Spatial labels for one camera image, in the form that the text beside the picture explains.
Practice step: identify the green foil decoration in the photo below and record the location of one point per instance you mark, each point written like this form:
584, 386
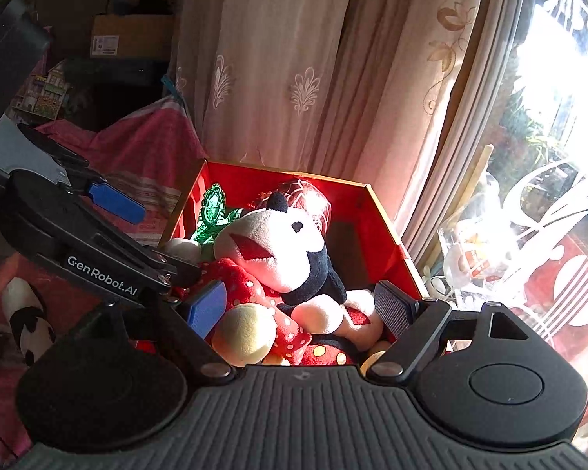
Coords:
214, 216

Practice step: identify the black white panda plush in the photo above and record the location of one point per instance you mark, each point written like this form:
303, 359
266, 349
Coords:
27, 318

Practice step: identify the brown cardboard box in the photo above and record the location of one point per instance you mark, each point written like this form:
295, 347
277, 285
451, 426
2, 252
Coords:
132, 36

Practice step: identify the miniature house model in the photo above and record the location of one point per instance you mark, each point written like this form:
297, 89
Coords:
43, 94

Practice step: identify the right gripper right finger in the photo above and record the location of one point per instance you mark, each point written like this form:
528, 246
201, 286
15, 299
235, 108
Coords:
417, 326

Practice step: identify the beige embroidered curtain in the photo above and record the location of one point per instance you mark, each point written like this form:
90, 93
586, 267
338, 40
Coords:
390, 93

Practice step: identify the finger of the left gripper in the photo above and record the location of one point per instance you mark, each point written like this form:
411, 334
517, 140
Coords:
84, 181
62, 232

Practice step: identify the red gift box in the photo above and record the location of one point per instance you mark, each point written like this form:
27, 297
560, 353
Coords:
362, 247

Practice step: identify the Minnie mouse plush toy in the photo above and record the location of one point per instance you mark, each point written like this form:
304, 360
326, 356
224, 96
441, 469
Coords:
284, 303

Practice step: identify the pink patterned bed cloth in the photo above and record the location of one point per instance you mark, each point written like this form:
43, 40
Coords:
147, 155

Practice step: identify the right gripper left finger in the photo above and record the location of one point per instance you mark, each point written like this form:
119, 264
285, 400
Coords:
181, 330

